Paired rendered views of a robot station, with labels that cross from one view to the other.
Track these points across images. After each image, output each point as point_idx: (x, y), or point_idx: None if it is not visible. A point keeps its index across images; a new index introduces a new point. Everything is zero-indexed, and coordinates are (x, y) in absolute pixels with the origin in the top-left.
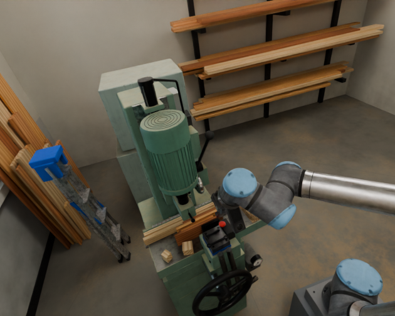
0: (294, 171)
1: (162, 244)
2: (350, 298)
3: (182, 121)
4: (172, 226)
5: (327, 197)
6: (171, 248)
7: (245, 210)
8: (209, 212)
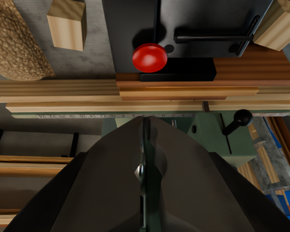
0: None
1: None
2: None
3: None
4: (250, 97)
5: None
6: None
7: (31, 53)
8: (146, 95)
